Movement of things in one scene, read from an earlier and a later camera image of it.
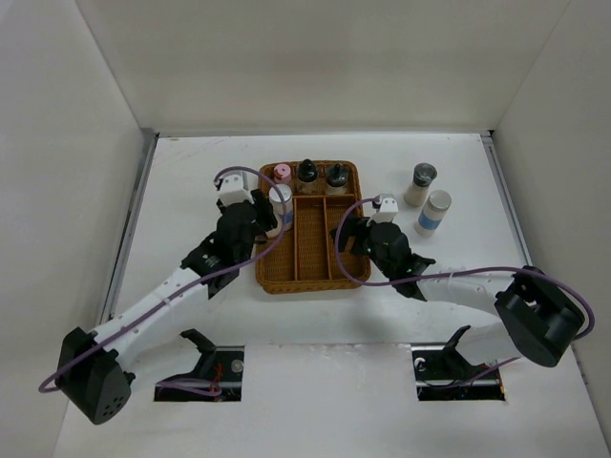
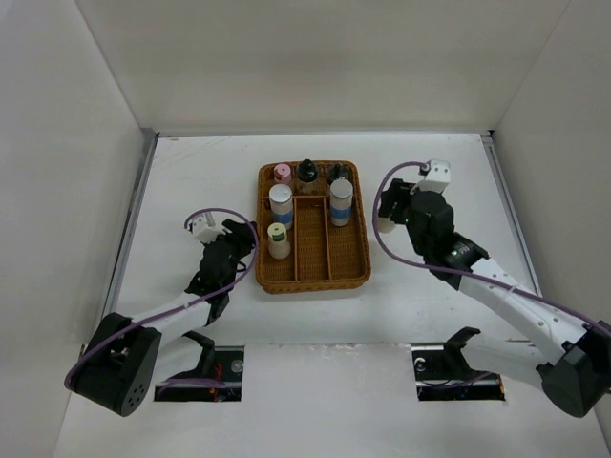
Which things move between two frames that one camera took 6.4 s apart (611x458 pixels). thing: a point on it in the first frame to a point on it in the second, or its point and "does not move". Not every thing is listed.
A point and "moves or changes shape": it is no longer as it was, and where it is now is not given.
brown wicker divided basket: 306,257 does not move
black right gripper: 354,226 to 398,192
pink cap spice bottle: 282,174 does not move
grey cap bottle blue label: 432,213 moves or changes shape
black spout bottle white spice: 336,180 does not move
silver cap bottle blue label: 277,206 does not move
